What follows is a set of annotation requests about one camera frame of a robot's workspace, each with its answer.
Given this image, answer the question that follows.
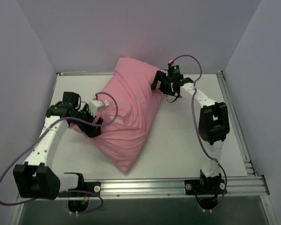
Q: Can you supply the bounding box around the pink pillowcase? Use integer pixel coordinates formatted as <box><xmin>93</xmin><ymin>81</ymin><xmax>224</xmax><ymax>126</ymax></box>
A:
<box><xmin>70</xmin><ymin>57</ymin><xmax>163</xmax><ymax>174</ymax></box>

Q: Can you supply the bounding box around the white pillow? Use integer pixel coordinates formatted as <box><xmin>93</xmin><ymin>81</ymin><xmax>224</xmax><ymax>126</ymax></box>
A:
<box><xmin>109</xmin><ymin>115</ymin><xmax>127</xmax><ymax>124</ymax></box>

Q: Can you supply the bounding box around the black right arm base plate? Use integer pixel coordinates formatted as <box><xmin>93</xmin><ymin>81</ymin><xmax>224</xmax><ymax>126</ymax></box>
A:
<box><xmin>184</xmin><ymin>179</ymin><xmax>227</xmax><ymax>195</ymax></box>

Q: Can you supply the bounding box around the aluminium front frame rail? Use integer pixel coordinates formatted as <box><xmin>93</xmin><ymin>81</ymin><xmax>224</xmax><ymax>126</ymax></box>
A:
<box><xmin>15</xmin><ymin>175</ymin><xmax>270</xmax><ymax>202</ymax></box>

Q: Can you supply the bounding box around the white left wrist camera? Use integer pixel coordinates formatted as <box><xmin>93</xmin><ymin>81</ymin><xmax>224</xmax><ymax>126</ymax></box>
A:
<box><xmin>89</xmin><ymin>99</ymin><xmax>109</xmax><ymax>114</ymax></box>

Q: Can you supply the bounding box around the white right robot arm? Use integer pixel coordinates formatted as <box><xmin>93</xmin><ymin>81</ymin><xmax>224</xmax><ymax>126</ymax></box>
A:
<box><xmin>151</xmin><ymin>70</ymin><xmax>230</xmax><ymax>194</ymax></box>

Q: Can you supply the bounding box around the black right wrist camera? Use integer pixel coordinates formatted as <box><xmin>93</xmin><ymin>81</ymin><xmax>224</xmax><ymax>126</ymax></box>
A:
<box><xmin>167</xmin><ymin>65</ymin><xmax>181</xmax><ymax>80</ymax></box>

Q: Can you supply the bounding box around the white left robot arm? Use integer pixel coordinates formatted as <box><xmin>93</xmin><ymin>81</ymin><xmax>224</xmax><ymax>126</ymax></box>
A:
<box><xmin>13</xmin><ymin>92</ymin><xmax>109</xmax><ymax>200</ymax></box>

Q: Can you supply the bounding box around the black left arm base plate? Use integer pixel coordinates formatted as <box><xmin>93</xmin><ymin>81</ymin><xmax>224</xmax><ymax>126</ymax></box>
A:
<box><xmin>58</xmin><ymin>181</ymin><xmax>101</xmax><ymax>197</ymax></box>

